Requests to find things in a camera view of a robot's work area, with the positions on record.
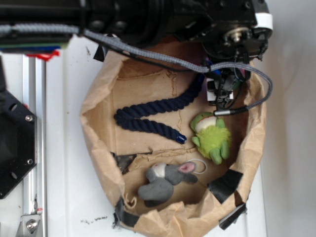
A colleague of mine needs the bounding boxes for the brown paper-lined cardboard box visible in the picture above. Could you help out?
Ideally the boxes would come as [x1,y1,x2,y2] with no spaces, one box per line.
[80,52,266,237]

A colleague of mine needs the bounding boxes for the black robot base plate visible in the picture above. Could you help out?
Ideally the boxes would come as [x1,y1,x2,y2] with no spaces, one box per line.
[0,56,36,199]

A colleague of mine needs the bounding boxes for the white plastic tray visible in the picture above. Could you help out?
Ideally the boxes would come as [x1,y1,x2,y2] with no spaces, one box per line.
[45,34,268,237]

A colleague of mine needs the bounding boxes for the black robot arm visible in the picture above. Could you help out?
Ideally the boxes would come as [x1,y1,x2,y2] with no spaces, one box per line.
[0,0,273,74]

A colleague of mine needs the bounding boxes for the grey plush bunny toy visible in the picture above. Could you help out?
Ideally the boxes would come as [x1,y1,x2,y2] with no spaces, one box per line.
[138,159,207,207]

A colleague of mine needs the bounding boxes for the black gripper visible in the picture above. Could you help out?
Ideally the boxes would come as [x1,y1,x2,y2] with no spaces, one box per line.
[201,0,273,109]

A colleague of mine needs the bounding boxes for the grey braided cable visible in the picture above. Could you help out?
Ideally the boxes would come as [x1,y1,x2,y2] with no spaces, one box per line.
[0,23,274,117]

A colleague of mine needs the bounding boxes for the green plush frog toy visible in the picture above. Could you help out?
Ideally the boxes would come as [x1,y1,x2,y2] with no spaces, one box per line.
[190,112,231,165]

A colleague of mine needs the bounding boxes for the aluminium extrusion rail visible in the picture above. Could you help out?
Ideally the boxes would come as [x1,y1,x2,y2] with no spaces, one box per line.
[17,55,47,237]

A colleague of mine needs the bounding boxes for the dark blue twisted rope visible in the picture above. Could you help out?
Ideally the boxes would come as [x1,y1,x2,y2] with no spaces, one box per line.
[113,74,206,145]

